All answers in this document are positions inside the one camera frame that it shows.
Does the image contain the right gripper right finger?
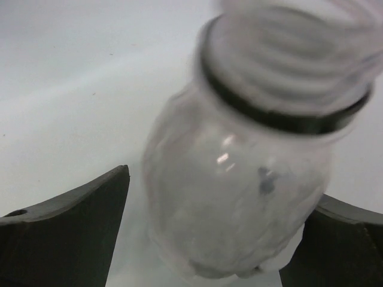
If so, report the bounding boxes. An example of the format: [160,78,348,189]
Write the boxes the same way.
[279,195,382,287]

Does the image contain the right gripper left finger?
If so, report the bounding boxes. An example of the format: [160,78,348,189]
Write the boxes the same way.
[1,166,129,287]

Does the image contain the short clear bottle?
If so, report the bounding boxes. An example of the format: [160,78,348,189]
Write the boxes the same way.
[142,1,382,286]

